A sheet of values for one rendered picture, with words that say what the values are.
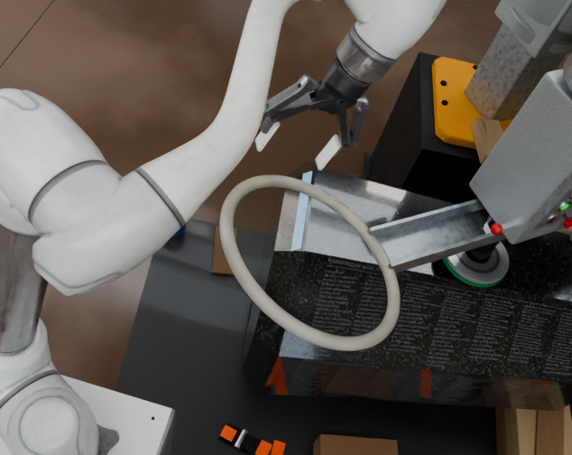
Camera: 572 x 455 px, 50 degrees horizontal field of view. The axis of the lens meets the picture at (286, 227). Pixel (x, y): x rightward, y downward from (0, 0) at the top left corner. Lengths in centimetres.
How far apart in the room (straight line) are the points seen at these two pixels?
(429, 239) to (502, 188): 23
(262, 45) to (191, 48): 283
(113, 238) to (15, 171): 16
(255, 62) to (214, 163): 17
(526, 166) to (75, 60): 262
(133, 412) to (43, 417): 33
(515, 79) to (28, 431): 199
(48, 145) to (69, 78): 267
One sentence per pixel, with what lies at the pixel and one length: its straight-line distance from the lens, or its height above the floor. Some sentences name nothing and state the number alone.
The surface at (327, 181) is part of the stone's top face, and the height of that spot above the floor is 85.
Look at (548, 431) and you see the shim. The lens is 270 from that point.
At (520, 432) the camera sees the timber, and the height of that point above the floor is 19.
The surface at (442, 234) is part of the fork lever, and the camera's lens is 172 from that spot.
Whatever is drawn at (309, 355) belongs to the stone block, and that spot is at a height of 62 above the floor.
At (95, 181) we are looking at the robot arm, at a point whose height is 173.
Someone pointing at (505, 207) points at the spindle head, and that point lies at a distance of 171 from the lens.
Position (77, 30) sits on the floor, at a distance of 381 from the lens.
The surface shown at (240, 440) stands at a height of 5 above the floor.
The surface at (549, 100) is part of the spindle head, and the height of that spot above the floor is 153.
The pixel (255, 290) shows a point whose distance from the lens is 123.
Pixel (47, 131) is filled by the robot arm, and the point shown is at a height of 174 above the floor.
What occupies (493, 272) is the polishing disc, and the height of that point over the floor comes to 91.
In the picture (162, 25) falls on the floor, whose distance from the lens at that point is 387.
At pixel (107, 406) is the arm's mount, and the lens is 154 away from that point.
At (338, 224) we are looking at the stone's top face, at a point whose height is 85.
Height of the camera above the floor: 237
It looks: 54 degrees down
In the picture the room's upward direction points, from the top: 19 degrees clockwise
